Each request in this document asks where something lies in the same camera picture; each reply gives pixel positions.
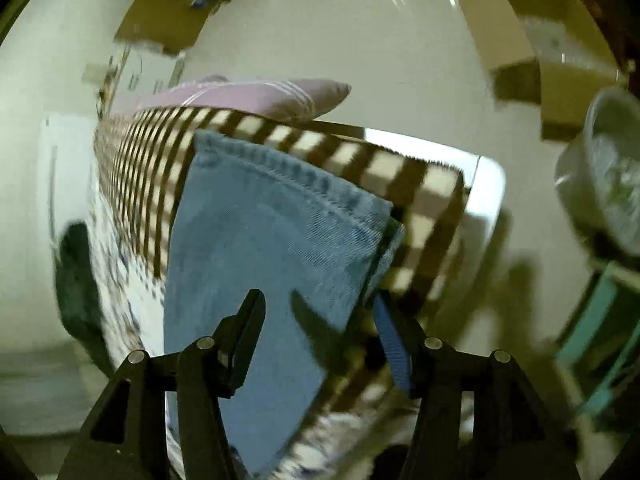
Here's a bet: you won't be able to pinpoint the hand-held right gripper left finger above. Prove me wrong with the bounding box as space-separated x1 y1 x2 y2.
56 289 267 480

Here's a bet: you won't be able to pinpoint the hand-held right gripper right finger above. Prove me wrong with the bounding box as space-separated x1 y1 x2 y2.
372 292 583 480

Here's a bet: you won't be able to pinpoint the blue denim pants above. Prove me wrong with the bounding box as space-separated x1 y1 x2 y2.
163 130 405 478

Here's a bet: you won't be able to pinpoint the floral printed sheet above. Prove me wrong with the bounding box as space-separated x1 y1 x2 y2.
88 175 176 471

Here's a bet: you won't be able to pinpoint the dark green cloth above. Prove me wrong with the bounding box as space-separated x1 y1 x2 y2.
54 222 117 376

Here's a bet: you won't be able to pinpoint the brown checkered blanket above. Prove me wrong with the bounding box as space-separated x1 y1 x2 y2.
93 106 472 417

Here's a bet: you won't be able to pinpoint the teal stool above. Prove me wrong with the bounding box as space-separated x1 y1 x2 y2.
552 260 640 421

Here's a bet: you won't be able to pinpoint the pink striped folded cloth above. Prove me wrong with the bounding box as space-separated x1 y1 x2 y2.
109 75 352 123

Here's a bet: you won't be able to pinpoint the white round bin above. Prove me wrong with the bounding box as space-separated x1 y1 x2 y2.
554 86 640 261

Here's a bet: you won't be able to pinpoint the cardboard box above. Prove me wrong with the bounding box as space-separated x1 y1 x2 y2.
113 0 261 57
459 0 631 142

